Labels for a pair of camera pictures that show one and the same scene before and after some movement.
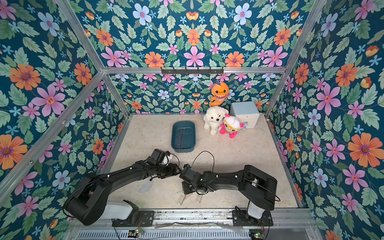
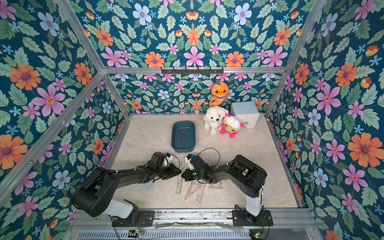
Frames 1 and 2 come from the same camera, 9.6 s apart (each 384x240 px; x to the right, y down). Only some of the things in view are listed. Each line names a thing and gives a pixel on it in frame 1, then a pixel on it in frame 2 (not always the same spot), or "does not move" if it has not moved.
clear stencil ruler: x=181 y=197 → x=180 y=179
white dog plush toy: x=214 y=118 does not move
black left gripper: x=170 y=172 does not move
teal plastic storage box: x=189 y=142 does not move
